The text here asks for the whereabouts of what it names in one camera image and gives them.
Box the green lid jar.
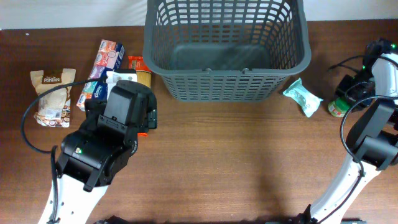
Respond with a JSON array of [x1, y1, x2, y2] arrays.
[[328, 97, 351, 118]]

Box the mint green wipes packet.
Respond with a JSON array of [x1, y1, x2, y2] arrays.
[[283, 78, 323, 118]]

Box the Kleenex tissue multipack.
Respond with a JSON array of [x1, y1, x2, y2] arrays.
[[76, 39, 125, 111]]

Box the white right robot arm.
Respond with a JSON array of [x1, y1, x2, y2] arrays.
[[291, 39, 397, 223]]

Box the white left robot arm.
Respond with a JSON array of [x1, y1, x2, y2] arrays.
[[39, 80, 157, 223]]

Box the spaghetti packet orange ends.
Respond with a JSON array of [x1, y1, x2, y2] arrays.
[[128, 56, 157, 137]]

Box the beige Panisse snack bag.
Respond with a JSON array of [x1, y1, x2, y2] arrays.
[[30, 68, 76, 128]]

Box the grey plastic basket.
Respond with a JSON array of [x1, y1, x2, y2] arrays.
[[143, 0, 311, 102]]

